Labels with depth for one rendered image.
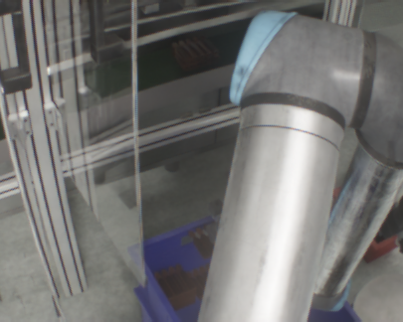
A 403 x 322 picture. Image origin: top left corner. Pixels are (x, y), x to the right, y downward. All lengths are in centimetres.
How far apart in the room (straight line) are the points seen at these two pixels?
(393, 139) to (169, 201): 152
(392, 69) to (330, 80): 7
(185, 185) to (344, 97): 158
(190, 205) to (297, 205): 154
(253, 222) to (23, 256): 150
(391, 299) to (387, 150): 105
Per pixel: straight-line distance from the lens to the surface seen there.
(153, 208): 205
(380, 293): 166
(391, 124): 61
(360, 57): 59
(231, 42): 161
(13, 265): 196
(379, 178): 71
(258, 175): 54
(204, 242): 141
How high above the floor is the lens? 159
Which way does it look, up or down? 46 degrees down
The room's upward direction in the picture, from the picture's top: 4 degrees clockwise
